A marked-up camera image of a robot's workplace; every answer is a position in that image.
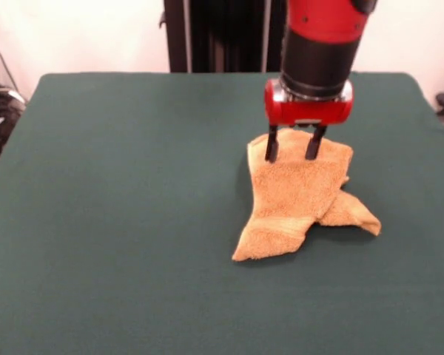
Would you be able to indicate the dark green table cloth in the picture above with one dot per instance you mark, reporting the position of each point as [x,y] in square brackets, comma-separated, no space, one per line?
[133,222]

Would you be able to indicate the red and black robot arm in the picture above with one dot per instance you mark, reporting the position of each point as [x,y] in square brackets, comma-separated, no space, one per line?
[318,44]

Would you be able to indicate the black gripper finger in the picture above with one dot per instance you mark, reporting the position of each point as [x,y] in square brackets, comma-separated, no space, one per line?
[313,148]
[272,148]

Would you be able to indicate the orange terry towel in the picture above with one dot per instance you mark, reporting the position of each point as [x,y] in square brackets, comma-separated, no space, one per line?
[299,199]

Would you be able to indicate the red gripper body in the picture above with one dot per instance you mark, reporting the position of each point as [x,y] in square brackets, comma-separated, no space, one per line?
[307,111]

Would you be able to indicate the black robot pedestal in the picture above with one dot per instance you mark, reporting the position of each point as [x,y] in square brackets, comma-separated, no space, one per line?
[225,37]

